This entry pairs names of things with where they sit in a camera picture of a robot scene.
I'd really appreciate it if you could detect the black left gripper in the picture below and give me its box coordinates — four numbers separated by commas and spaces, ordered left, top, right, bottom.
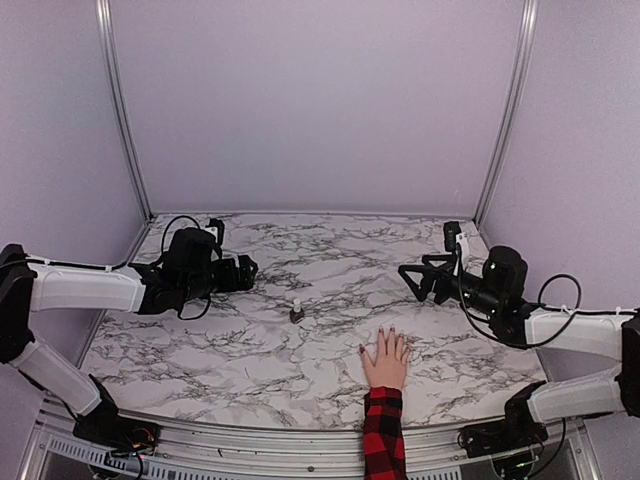
180, 254, 257, 303

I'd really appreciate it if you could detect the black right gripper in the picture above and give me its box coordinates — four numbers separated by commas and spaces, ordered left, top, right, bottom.
399, 254, 504, 317

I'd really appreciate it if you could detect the red nail polish bottle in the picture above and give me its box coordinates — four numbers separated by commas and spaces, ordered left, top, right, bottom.
289, 309, 305, 324

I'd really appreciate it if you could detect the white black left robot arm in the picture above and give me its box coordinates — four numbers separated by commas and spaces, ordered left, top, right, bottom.
1, 228, 258, 445

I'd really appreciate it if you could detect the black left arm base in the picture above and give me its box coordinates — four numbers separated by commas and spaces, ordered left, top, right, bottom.
68, 375, 160, 479

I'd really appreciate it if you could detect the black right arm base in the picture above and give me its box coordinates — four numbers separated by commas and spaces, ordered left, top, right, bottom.
457, 381, 549, 479

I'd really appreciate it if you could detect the red black plaid sleeve forearm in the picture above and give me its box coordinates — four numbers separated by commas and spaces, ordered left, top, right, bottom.
362, 387, 407, 480

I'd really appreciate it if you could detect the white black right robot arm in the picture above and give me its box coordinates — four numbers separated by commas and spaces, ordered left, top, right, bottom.
398, 244, 639, 448

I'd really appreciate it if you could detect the bare human hand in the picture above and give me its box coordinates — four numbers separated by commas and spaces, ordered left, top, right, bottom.
358, 326, 410, 391

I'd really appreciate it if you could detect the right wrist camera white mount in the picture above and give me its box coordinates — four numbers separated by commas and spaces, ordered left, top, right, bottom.
443, 221, 470, 276

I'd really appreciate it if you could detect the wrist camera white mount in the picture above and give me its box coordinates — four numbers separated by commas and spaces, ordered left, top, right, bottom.
443, 221, 470, 276
204, 218, 225, 247

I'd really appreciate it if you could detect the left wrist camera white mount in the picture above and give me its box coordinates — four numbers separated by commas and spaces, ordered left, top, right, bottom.
204, 218, 225, 247

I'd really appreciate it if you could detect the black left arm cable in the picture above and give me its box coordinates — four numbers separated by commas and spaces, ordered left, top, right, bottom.
0, 214, 214, 322

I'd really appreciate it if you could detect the curved aluminium front rail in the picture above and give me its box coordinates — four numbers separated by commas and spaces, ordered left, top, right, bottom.
18, 398, 602, 479

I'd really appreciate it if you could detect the right aluminium corner post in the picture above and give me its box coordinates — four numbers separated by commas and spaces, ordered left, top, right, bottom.
473, 0, 540, 230

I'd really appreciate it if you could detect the aluminium corner post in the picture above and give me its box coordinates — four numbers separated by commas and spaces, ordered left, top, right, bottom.
95, 0, 153, 223
473, 0, 540, 230

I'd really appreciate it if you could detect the left aluminium corner post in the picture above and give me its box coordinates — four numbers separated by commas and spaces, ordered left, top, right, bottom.
95, 0, 153, 223

